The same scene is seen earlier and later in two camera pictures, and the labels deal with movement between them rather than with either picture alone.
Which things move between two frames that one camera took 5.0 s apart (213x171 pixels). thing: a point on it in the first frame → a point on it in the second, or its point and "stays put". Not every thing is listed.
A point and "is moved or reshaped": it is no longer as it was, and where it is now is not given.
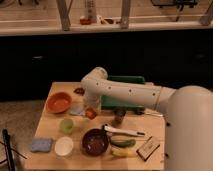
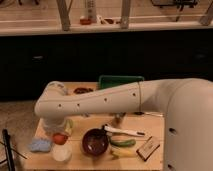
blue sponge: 41,144 stays put
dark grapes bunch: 80,91 stays put
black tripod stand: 9,150 stays put
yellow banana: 123,152 stays put
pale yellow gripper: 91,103 → 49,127
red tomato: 90,113 is moved or reshaped
